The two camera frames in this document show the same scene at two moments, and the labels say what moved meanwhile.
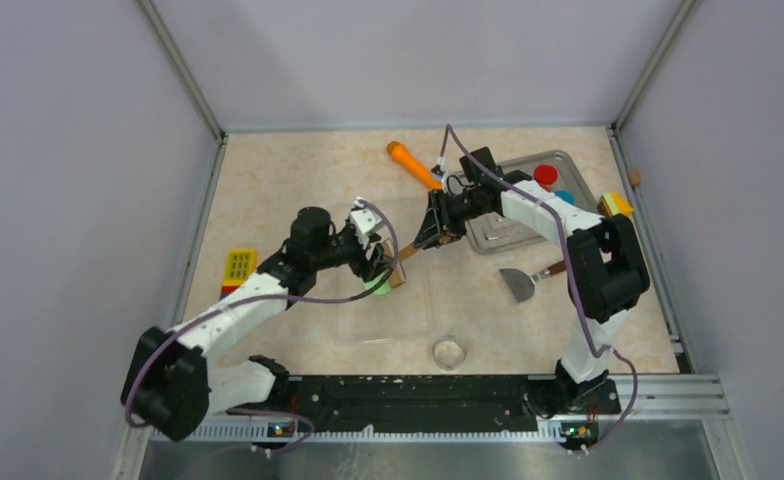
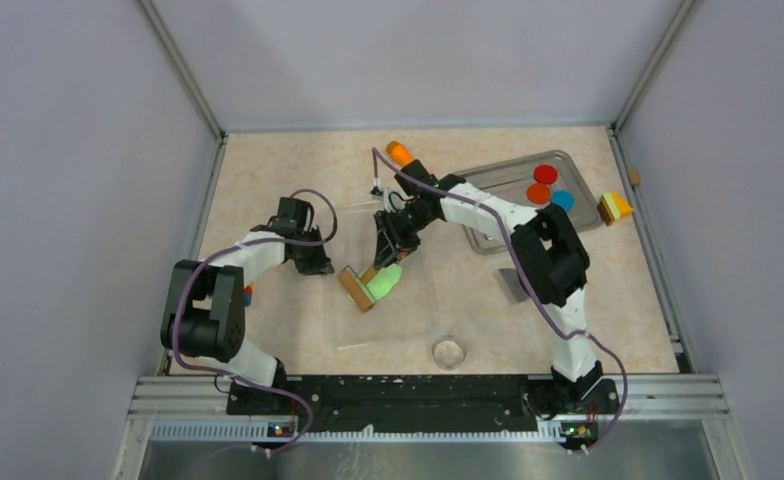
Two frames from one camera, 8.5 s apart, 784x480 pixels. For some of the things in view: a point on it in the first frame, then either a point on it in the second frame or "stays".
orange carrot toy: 408,160 stays
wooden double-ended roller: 397,276 → 357,289
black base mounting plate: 433,403 stays
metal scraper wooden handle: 522,285 stays
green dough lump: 384,289 stays
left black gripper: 377,261 → 319,265
